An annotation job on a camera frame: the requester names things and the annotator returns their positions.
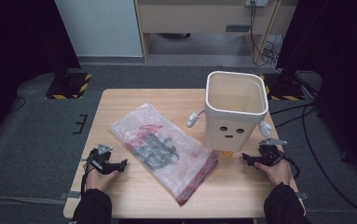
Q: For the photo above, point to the cream bin with face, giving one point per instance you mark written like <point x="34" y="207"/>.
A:
<point x="229" y="133"/>

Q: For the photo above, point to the person's left hand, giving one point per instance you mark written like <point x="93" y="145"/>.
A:
<point x="97" y="182"/>

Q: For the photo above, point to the grey tape strip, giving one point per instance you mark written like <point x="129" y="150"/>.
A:
<point x="70" y="195"/>
<point x="302" y="195"/>

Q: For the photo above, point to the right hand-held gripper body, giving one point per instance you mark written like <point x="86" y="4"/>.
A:
<point x="271" y="155"/>

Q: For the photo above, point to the black curtain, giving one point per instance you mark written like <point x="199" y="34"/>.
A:
<point x="337" y="37"/>
<point x="17" y="46"/>

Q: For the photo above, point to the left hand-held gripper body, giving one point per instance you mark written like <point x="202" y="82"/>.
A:
<point x="103" y="160"/>

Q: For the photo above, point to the clear plastic bag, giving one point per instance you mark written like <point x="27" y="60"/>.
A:
<point x="154" y="146"/>

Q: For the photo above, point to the grey desk label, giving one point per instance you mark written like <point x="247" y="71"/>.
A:
<point x="237" y="28"/>

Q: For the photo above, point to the black stand foot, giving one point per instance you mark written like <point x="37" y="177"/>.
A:
<point x="346" y="157"/>

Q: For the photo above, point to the white power strip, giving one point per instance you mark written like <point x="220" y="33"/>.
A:
<point x="257" y="2"/>

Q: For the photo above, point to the person's right hand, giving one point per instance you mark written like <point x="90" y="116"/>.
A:
<point x="278" y="174"/>

